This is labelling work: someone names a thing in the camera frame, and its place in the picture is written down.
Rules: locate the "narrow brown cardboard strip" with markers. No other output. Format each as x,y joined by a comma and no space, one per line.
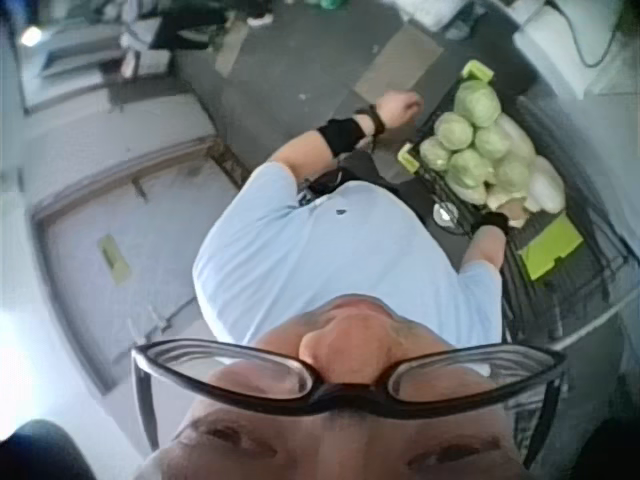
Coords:
232,47

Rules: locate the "white chest freezer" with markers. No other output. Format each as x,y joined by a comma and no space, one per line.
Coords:
125,240

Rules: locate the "person's left hand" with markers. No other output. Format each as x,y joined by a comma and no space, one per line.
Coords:
397,109

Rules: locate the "pile of green cabbages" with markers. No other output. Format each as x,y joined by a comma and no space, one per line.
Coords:
470,145

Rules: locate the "white napa cabbage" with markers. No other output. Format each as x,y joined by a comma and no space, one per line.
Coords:
546,184
517,134

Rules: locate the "brown cardboard sheet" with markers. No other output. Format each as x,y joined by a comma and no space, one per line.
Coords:
400,65

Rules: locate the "black wrist band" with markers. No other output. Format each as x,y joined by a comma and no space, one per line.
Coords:
341,133
492,220

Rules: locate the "grey metal shelf rack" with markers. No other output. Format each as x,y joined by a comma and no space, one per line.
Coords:
95,50

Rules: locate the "black cart with green trim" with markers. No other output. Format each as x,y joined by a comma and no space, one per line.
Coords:
575,165

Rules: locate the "silver round metal disc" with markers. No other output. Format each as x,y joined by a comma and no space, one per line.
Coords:
444,214

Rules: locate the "person's right hand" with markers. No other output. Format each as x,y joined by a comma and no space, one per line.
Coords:
515,214

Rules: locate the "white appliance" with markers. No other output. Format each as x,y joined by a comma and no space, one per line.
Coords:
565,45

